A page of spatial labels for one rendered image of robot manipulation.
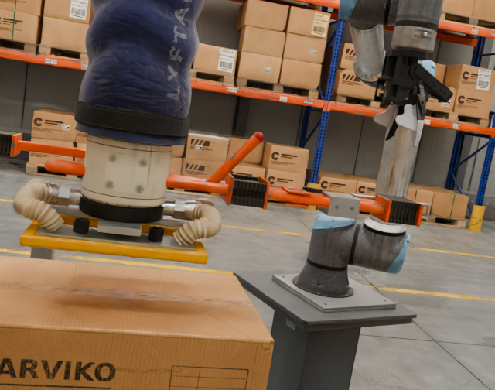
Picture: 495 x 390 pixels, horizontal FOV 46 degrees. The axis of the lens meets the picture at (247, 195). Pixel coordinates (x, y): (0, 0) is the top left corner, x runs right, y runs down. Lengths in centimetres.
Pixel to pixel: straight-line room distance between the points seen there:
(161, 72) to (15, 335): 53
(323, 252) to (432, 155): 880
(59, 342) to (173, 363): 21
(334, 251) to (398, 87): 93
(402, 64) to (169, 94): 51
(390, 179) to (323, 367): 71
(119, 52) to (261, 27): 741
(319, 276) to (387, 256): 25
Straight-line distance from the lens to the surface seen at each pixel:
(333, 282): 212
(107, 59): 112
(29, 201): 113
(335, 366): 223
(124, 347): 113
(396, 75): 131
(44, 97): 974
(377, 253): 207
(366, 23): 149
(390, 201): 130
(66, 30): 840
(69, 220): 129
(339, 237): 208
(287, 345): 221
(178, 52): 113
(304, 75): 858
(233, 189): 120
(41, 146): 148
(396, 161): 201
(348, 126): 1017
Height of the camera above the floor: 139
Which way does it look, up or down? 9 degrees down
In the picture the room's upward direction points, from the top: 9 degrees clockwise
